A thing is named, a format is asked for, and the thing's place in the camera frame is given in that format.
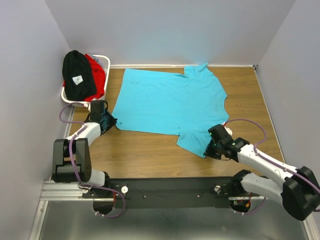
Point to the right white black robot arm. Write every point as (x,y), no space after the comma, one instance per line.
(297,189)

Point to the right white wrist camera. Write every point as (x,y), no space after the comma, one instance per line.
(229,131)

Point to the grey patterned garment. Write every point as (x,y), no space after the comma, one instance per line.
(96,59)

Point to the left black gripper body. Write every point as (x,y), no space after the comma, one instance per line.
(109,122)

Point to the red t shirt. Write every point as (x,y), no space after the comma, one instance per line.
(84,78)

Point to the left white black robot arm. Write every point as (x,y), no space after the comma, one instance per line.
(71,160)

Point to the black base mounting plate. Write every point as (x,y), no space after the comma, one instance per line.
(170,193)

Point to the black t shirt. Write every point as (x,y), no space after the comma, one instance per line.
(78,77)

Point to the cyan t shirt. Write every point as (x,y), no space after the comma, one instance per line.
(184,105)

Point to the white plastic laundry basket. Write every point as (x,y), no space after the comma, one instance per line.
(100,72)

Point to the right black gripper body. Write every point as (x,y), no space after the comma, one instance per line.
(211,149)

